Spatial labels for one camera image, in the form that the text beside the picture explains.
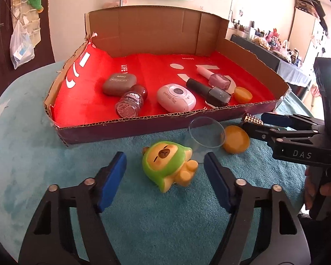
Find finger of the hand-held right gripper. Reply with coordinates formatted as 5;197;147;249
262;113;324;130
241;121;324;144

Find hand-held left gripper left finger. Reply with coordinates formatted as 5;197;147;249
18;151;127;265

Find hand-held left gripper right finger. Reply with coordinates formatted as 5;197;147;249
203;152;311;265

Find gold studded cube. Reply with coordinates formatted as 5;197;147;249
242;113;264;126

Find orange half-round soap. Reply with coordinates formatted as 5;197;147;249
223;125;250;154
233;86;253;103

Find green yellow capybara toy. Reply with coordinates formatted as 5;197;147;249
142;141;199;194

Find black nail polish bottle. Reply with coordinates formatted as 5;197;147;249
186;78;233;108

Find pink nail polish bottle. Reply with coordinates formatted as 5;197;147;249
196;67;232;90

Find glitter jar with maroon lid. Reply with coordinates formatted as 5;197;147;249
115;85;149;118

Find pink oval case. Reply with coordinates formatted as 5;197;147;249
157;83;197;114

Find brown earbud case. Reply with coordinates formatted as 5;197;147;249
103;72;137;97

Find cardboard box with red lining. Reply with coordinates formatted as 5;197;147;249
44;6;291;147

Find person's right hand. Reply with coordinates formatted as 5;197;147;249
303;168;331;210

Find clear plastic cup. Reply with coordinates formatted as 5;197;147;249
188;116;226;163

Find desk with blue cloth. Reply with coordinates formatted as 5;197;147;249
230;34;312;97

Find desk clutter of bottles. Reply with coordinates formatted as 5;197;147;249
228;11;305;64

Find white wardrobe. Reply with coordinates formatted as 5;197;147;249
288;7;324;64

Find bags atop wardrobe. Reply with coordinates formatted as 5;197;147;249
295;0;330;36

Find clear plastic bag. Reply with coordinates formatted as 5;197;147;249
9;19;35;69

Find beige hanging organizer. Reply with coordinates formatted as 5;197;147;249
9;0;42;45

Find dark brown door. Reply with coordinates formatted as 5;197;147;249
0;0;56;100

